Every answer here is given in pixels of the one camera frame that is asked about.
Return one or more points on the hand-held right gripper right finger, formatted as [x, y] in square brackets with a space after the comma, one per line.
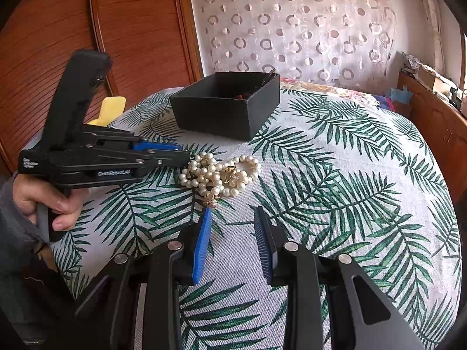
[263, 248]

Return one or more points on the wooden wardrobe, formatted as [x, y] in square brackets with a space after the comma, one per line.
[146, 25]

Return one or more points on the wooden cabinet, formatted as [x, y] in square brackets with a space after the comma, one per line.
[434, 124]

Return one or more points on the beige window drape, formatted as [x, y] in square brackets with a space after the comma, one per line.
[430, 18]

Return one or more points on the navy blue blanket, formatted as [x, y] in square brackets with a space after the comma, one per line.
[385, 102]

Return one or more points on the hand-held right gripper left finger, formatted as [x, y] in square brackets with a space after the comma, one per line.
[202, 248]

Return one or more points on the black square box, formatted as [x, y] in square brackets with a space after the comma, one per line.
[219, 116]

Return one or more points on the blue plastic bag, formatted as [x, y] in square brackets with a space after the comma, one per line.
[400, 95]

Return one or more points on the yellow plush toy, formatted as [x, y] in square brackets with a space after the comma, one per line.
[109, 111]

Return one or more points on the palm leaf bed sheet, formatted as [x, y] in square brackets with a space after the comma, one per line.
[328, 189]

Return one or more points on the pile of patterned papers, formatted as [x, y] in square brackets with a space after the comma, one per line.
[410, 63]

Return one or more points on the sheer circle-patterned curtain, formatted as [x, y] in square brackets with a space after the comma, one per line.
[310, 25]

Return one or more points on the person's left hand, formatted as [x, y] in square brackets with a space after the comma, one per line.
[62, 207]

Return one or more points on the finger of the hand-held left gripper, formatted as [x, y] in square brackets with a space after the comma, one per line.
[171, 160]
[157, 147]

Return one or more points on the cardboard box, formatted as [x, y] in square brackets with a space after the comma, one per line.
[432, 78]

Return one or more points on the floral blanket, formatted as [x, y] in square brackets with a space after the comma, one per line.
[328, 91]

